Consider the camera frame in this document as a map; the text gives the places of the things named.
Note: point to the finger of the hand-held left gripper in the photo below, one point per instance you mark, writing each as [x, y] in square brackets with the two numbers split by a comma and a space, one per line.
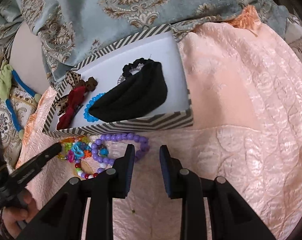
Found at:
[47, 155]

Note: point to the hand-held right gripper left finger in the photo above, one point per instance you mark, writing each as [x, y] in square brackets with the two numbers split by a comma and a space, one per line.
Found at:
[129, 166]

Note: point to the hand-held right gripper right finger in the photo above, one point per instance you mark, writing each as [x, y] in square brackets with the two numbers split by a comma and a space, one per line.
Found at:
[166, 171]

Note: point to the red bow hair clip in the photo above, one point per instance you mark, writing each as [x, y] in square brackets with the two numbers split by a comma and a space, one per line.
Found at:
[73, 100]

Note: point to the black fabric headband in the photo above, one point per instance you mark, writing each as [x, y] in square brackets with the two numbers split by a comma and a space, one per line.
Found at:
[136, 95]

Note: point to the leopard print bow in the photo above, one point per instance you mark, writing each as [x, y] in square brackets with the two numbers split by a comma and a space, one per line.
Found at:
[72, 78]

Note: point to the brown hair scrunchie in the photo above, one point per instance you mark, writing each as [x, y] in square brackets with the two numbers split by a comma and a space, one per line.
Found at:
[91, 82]

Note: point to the black scrunchie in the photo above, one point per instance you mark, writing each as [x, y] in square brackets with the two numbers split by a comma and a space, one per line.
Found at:
[127, 68]

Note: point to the chevron striped gift box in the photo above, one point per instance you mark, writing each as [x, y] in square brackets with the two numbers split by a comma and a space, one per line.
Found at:
[153, 50]

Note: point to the person's left hand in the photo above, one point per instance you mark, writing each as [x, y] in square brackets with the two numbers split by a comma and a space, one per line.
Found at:
[15, 217]

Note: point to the cream floral cushion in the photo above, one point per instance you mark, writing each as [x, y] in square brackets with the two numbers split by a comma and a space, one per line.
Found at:
[3, 130]

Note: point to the plain grey pillow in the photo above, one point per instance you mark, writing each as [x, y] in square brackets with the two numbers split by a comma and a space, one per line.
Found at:
[28, 55]

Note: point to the pink textured blanket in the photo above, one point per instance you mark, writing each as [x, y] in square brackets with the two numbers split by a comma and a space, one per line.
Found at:
[241, 92]

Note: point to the teal brocade cloth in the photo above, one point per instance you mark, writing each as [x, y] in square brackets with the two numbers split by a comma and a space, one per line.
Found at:
[91, 17]

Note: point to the cream floral cloth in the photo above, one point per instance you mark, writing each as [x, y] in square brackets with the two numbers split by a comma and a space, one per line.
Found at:
[301, 47]

